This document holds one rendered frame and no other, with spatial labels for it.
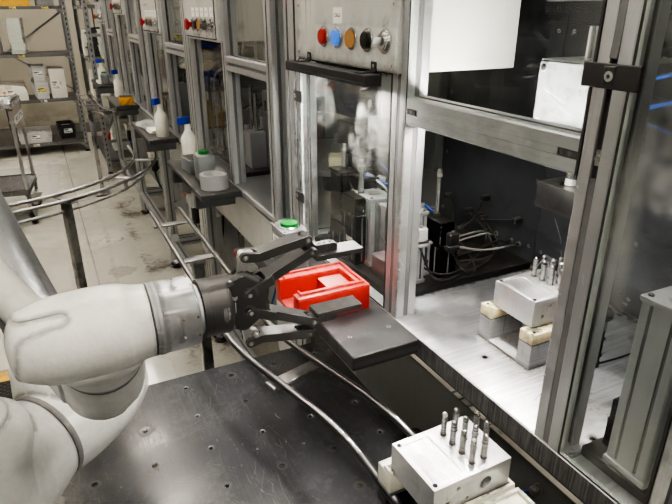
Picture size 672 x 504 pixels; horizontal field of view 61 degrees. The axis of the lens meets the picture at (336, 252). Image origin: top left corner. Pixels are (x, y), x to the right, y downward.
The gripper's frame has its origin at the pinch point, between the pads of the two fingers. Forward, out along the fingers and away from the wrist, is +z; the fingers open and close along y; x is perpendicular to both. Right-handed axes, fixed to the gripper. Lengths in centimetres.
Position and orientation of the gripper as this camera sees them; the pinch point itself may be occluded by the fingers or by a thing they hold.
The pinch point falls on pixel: (341, 278)
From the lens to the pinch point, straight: 80.3
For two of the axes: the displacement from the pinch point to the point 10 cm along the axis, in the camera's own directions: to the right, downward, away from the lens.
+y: 0.0, -9.2, -3.9
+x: -4.5, -3.5, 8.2
